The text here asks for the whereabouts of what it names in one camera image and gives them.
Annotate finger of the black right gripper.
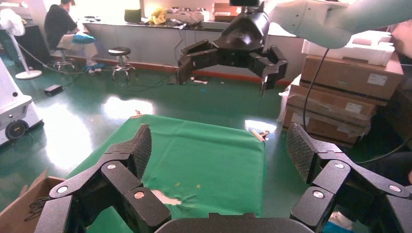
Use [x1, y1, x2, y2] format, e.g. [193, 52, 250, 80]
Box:
[248, 45, 289, 97]
[176, 39, 232, 85]

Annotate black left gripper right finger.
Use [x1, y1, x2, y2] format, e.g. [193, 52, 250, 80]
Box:
[286, 122, 412, 233]

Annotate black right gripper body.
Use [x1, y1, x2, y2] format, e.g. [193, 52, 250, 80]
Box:
[211, 10, 271, 69]

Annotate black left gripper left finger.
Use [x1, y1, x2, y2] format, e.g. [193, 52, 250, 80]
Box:
[34, 123, 172, 233]

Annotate open brown cardboard box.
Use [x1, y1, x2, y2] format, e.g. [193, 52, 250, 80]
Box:
[0, 169, 66, 233]

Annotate brown carton on workbench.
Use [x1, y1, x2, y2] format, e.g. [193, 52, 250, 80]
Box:
[212, 2, 247, 22]

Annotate crumpled brown shipping carton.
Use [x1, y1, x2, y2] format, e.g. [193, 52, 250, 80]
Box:
[282, 104, 372, 147]

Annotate long grey workbench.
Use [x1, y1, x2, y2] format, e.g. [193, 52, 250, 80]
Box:
[82, 17, 305, 80]

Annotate white clutter pile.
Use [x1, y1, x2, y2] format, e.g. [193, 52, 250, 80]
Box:
[166, 6, 210, 24]

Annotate yellow crumpled item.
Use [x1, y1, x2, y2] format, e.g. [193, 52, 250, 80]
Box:
[149, 9, 167, 25]

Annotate flat brown shipping carton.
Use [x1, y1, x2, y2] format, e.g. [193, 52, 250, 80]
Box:
[286, 75, 378, 121]

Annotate green tablecloth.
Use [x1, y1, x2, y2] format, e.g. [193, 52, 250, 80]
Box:
[66, 114, 267, 233]

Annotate black round stool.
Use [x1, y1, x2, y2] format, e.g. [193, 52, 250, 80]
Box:
[107, 47, 137, 82]

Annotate black bag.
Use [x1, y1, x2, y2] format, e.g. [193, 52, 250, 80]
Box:
[124, 8, 142, 24]

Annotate large brown shipping carton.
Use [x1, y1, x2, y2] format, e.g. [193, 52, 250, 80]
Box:
[300, 54, 405, 105]

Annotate black power adapter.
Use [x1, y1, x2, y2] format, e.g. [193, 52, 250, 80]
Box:
[43, 84, 64, 97]

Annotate white foam block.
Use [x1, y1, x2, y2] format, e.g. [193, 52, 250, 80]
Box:
[301, 30, 395, 67]

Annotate white wheeled robot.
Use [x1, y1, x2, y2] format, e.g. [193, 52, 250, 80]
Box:
[0, 59, 43, 149]

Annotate chrome office stool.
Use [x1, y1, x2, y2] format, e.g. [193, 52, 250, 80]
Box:
[51, 47, 77, 72]

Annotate white floor stand base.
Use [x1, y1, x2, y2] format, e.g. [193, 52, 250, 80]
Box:
[0, 8, 43, 81]

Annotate seated person in black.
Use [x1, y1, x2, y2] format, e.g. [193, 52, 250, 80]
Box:
[44, 0, 99, 67]

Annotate black cabinet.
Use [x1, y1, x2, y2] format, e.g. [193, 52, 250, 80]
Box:
[0, 22, 51, 69]

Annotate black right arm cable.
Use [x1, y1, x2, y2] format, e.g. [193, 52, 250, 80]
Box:
[302, 48, 330, 132]

